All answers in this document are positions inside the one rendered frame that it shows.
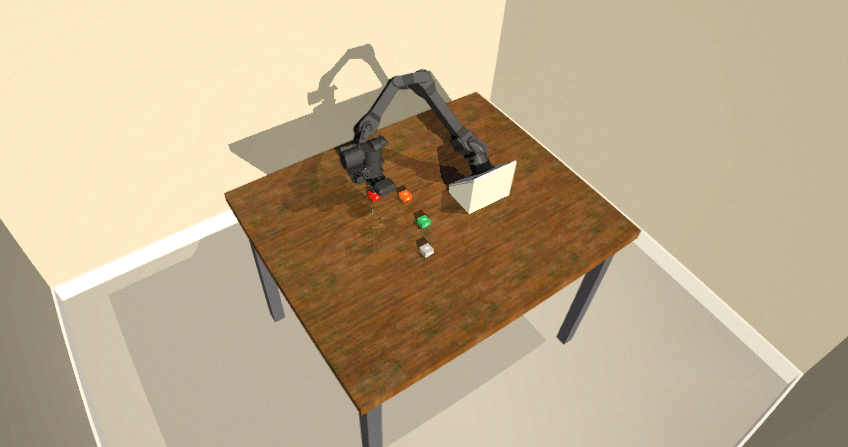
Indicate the green block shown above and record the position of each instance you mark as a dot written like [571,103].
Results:
[423,221]

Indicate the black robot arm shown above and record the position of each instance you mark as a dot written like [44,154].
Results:
[420,82]

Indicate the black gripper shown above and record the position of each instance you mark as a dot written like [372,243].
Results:
[377,183]

